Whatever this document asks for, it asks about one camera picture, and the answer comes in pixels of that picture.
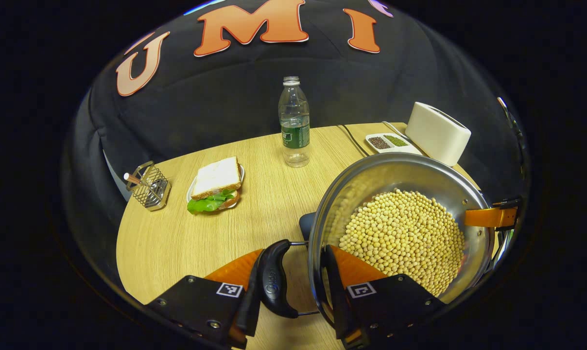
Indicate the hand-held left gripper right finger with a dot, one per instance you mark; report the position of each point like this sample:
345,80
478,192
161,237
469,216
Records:
339,296

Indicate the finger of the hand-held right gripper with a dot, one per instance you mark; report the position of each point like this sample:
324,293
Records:
488,217

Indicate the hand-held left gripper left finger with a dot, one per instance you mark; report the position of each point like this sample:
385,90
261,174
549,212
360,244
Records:
250,304

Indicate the black induction cooktop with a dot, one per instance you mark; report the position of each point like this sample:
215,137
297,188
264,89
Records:
307,226

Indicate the pile of soybeans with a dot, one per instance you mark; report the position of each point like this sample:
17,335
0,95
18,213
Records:
405,238

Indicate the white toaster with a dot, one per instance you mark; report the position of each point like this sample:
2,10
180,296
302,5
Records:
437,133

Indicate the white divided dish of beans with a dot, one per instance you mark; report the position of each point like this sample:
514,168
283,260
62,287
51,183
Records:
388,142

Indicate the lettuce sandwich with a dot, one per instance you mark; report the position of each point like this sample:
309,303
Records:
215,182

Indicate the clear plastic water bottle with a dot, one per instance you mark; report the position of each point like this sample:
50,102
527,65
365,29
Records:
294,126

